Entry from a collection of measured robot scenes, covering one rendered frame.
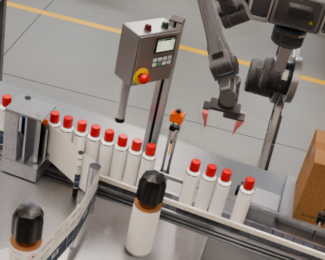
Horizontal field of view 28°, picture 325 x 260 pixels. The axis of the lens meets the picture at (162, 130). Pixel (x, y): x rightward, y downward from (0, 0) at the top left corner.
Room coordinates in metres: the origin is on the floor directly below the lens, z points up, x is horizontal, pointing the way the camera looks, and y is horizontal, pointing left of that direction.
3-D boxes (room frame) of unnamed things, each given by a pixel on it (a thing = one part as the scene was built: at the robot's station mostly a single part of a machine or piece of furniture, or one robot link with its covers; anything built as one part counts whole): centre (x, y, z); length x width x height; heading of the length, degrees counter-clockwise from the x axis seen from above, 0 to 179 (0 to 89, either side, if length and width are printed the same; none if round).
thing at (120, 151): (1.87, 0.13, 0.98); 0.05 x 0.05 x 0.20
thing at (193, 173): (1.82, -0.14, 0.98); 0.05 x 0.05 x 0.20
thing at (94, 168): (1.69, 0.19, 0.97); 0.05 x 0.05 x 0.19
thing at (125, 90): (1.98, 0.16, 1.18); 0.04 x 0.04 x 0.21
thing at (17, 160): (1.84, 0.45, 1.01); 0.14 x 0.13 x 0.26; 79
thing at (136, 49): (1.95, 0.11, 1.38); 0.17 x 0.10 x 0.19; 134
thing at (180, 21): (2.00, 0.03, 1.17); 0.04 x 0.04 x 0.67; 79
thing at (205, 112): (1.86, -0.15, 1.25); 0.07 x 0.07 x 0.09; 87
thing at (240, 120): (1.86, -0.22, 1.25); 0.07 x 0.07 x 0.09; 87
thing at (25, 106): (1.83, 0.45, 1.14); 0.14 x 0.11 x 0.01; 79
